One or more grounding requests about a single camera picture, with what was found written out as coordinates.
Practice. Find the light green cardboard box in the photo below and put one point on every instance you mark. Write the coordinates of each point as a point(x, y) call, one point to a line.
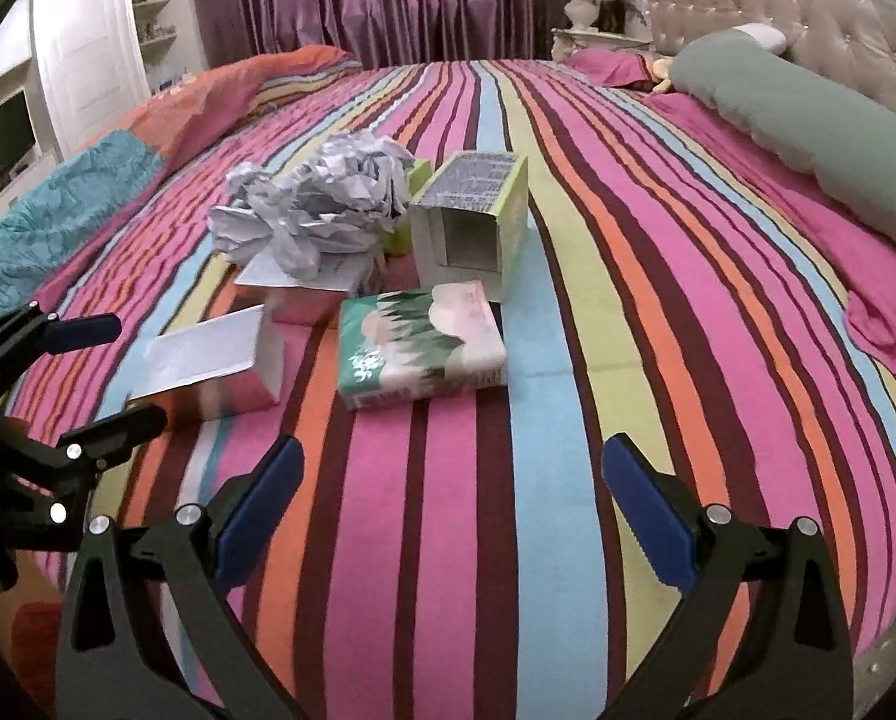
point(508, 225)

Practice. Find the dark green plant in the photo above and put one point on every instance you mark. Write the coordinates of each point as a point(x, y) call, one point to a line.
point(620, 4)

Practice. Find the small pink pillow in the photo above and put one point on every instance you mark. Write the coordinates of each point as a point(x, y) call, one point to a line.
point(613, 64)

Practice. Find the white wardrobe door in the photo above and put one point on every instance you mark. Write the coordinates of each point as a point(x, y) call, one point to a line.
point(87, 52)

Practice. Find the beige tufted headboard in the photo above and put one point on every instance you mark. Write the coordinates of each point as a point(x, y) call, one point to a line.
point(830, 0)

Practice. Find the white nightstand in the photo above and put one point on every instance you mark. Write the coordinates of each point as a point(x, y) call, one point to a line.
point(598, 41)

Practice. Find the large pink pillow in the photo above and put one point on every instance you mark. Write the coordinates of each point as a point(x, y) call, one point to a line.
point(868, 277)

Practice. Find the white paper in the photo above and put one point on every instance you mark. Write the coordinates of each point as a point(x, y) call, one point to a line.
point(320, 202)

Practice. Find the orange teal quilt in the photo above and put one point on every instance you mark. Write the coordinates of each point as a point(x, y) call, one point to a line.
point(193, 105)

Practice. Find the small light green carton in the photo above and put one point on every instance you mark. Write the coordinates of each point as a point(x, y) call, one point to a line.
point(420, 174)

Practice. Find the white vase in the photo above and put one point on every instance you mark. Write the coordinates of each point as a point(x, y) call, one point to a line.
point(580, 13)

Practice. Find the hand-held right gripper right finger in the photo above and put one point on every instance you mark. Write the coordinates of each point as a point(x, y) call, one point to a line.
point(643, 510)

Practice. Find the white pink carton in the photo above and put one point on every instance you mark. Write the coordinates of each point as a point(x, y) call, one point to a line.
point(305, 304)
point(215, 390)

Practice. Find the yellow plush toy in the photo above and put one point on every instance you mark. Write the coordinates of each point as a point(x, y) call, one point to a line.
point(661, 75)

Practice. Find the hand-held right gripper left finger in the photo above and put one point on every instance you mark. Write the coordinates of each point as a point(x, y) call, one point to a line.
point(268, 510)

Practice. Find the green bolster pillow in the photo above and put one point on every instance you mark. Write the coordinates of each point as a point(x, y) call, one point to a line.
point(778, 105)

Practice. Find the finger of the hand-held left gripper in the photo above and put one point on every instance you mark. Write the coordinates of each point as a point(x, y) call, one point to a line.
point(117, 431)
point(87, 331)

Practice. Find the white wall shelf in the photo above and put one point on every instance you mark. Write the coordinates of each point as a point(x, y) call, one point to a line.
point(166, 22)

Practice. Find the green white tissue pack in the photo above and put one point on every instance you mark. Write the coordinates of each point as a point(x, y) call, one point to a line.
point(418, 345)

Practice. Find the striped bed sheet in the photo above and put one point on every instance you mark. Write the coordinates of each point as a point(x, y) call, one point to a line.
point(538, 465)

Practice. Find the purple curtain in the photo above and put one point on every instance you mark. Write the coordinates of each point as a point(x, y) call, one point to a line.
point(380, 0)

